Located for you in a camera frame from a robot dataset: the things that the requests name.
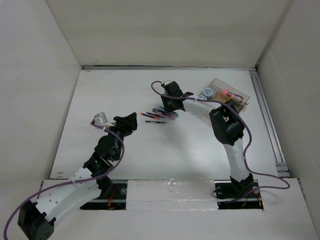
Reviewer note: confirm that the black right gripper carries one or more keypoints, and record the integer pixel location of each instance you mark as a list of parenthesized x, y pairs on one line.
[(168, 109)]

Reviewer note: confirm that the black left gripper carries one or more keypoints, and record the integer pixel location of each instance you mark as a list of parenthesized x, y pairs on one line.
[(126, 124)]

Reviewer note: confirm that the blue round putty tub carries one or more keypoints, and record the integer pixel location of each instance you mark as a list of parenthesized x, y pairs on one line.
[(208, 92), (202, 97)]

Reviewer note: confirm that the blue grip gel pen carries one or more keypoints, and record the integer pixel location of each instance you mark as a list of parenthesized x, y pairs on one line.
[(172, 115)]

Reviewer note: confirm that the pink capped crayon tube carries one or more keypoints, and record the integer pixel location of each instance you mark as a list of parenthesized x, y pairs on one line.
[(231, 95)]

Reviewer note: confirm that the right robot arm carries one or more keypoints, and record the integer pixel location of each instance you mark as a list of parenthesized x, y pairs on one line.
[(228, 128)]

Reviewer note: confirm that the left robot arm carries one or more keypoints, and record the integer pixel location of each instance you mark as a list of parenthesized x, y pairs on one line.
[(37, 219)]

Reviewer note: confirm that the clear three-compartment desk organizer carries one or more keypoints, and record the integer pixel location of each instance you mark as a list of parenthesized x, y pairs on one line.
[(218, 85)]

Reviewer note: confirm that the red ink refill pen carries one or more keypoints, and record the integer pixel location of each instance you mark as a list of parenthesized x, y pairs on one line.
[(151, 115)]

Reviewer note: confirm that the black ink refill pen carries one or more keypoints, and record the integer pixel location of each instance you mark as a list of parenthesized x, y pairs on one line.
[(154, 122)]

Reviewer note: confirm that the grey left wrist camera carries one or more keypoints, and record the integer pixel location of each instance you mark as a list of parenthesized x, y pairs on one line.
[(100, 119)]

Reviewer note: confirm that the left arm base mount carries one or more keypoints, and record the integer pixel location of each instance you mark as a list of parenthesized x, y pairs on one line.
[(115, 200)]

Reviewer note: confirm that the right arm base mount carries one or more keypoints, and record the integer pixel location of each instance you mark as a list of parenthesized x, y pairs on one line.
[(227, 198)]

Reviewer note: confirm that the aluminium side rail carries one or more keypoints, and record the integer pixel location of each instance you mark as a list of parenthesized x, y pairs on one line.
[(279, 158)]

